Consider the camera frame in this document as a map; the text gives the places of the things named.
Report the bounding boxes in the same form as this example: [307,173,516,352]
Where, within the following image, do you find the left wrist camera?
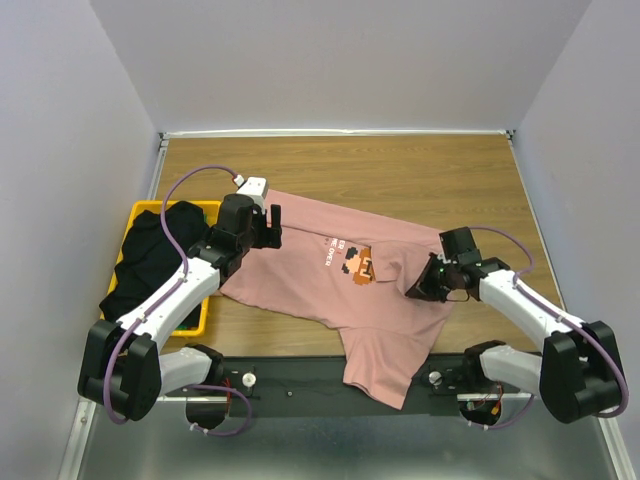
[233,175,269,210]

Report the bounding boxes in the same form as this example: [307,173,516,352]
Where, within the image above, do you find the black t-shirt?
[98,199,216,326]

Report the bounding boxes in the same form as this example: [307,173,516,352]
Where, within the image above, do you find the pink printed t-shirt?
[221,190,452,410]

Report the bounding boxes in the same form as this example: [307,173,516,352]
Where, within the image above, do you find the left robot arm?
[77,194,282,424]

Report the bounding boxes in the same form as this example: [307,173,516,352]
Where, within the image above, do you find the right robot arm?
[406,253,629,424]

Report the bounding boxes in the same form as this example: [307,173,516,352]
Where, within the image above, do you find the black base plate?
[184,353,521,419]

